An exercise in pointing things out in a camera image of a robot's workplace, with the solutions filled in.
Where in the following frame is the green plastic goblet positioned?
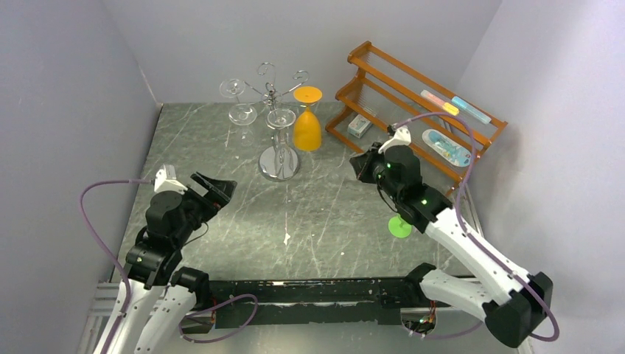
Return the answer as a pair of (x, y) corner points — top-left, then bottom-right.
(388, 215), (413, 238)

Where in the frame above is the small teal white box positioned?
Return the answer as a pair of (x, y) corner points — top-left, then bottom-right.
(347, 114), (371, 139)

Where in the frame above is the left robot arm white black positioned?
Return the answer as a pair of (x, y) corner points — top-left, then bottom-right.
(94, 165), (237, 353)

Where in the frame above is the orange plastic goblet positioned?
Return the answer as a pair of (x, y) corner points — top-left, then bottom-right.
(293, 86), (323, 152)

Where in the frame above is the orange wooden shelf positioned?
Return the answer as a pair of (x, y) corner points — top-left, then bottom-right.
(325, 41), (508, 192)

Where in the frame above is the light blue highlighter pack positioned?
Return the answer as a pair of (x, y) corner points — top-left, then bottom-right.
(451, 96), (492, 124)

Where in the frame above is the black base bar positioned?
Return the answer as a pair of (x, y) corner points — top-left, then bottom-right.
(182, 263), (435, 333)

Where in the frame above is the chrome wine glass rack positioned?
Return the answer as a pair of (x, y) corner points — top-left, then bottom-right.
(219, 62), (310, 182)

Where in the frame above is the clear wine glass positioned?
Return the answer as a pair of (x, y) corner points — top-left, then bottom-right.
(219, 78), (247, 101)

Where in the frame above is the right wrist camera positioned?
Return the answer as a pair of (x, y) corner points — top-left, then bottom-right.
(378, 125), (412, 154)

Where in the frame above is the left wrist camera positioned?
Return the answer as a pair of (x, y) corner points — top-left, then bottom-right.
(153, 164), (188, 195)

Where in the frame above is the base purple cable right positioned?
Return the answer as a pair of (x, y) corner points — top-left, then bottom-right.
(409, 317), (484, 341)

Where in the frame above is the pink yellow highlighter pack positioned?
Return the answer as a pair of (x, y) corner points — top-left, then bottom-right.
(420, 89), (459, 116)

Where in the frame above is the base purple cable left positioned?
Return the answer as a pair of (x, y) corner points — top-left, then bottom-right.
(178, 294), (259, 344)

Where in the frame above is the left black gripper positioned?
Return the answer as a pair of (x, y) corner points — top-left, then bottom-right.
(174, 171), (237, 246)

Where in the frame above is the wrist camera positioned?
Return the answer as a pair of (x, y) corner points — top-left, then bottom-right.
(153, 164), (188, 195)
(378, 125), (412, 154)

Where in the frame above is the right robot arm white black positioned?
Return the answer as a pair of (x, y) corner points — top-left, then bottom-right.
(349, 143), (554, 348)

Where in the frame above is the clear glass front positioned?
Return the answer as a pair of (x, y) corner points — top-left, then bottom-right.
(267, 108), (296, 172)

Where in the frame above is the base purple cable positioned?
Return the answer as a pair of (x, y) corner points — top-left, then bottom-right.
(409, 317), (484, 341)
(178, 294), (259, 344)

